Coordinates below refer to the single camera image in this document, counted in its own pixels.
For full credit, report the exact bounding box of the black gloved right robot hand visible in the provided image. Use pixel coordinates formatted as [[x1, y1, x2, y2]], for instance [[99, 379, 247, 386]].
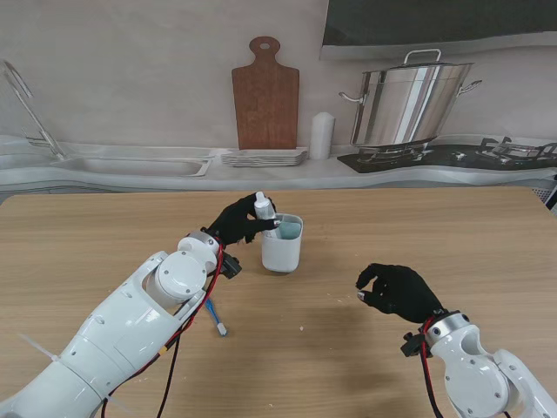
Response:
[[355, 262, 446, 325]]

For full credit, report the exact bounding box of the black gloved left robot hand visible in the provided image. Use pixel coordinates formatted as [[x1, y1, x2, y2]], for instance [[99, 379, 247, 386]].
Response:
[[207, 192, 280, 246]]

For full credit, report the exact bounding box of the white toothpaste tube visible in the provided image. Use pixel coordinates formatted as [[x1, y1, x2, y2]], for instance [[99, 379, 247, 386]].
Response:
[[253, 191, 279, 221]]

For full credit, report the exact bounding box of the blue toothbrush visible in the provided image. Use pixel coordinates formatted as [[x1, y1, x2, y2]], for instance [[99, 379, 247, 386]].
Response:
[[205, 298, 229, 337]]

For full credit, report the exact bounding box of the white toothbrush holder cup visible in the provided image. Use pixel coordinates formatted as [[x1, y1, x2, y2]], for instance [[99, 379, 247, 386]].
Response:
[[260, 212, 305, 274]]

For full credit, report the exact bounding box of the printed kitchen backdrop banner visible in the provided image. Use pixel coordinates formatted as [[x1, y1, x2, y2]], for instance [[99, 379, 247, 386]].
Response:
[[0, 0, 557, 206]]

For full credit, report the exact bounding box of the white zip tie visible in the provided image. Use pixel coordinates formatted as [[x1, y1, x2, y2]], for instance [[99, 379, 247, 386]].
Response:
[[17, 333, 131, 415]]

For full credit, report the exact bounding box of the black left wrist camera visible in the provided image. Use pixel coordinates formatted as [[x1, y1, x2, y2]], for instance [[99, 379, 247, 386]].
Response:
[[219, 255, 243, 280]]

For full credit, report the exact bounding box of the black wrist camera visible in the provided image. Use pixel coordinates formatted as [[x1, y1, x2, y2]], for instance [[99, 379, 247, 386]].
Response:
[[219, 255, 243, 280], [400, 331, 430, 358]]

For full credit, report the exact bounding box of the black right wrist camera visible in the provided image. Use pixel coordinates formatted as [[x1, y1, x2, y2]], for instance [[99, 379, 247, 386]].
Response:
[[400, 331, 430, 358]]

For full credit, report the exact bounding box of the red black right arm cable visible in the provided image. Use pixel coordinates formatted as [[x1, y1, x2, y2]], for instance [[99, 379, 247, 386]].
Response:
[[419, 317, 441, 418]]

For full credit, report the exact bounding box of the red black arm cable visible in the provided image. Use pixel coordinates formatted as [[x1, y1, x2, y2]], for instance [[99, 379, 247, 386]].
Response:
[[99, 243, 227, 418], [419, 317, 441, 418]]

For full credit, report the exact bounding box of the red black left arm cable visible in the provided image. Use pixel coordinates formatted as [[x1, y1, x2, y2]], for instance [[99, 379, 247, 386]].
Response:
[[99, 243, 227, 418]]

